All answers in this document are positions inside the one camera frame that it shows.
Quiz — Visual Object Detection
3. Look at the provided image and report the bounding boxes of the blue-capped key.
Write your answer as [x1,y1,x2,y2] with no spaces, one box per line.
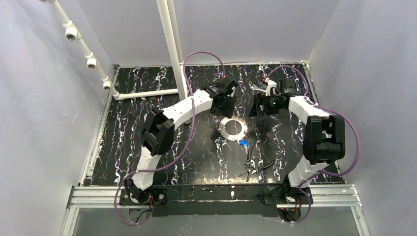
[238,140,249,147]

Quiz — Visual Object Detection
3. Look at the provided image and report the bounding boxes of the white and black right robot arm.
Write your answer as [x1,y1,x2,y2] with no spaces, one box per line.
[249,78,345,203]

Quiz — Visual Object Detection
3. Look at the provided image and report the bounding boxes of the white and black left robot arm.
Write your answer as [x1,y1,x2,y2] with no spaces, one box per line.
[123,78,238,204]

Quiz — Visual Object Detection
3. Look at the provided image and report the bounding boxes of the silver open-end wrench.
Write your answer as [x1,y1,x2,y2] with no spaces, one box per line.
[250,85,266,92]

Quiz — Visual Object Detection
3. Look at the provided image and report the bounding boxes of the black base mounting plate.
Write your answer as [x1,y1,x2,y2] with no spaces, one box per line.
[118,184,313,217]

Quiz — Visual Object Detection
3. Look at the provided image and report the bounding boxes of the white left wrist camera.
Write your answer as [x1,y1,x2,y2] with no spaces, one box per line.
[227,87,236,98]

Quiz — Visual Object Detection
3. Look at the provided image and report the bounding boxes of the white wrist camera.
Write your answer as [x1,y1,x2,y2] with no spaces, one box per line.
[266,80,277,96]
[227,87,236,98]

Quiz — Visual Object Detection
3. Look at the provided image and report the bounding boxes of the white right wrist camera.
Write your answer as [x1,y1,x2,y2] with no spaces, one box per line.
[266,80,277,96]

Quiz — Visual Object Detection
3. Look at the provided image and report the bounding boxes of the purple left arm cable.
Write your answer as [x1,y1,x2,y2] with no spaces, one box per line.
[114,51,226,227]

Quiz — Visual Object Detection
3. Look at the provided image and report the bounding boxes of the black wire stripper pliers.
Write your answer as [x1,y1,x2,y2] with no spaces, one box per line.
[239,145,275,182]

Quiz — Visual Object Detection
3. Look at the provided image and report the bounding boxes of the aluminium extrusion rail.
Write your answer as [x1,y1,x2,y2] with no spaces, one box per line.
[67,184,362,208]

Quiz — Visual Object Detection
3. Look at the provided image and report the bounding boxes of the white PVC pipe frame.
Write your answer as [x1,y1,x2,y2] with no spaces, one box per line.
[48,0,187,100]

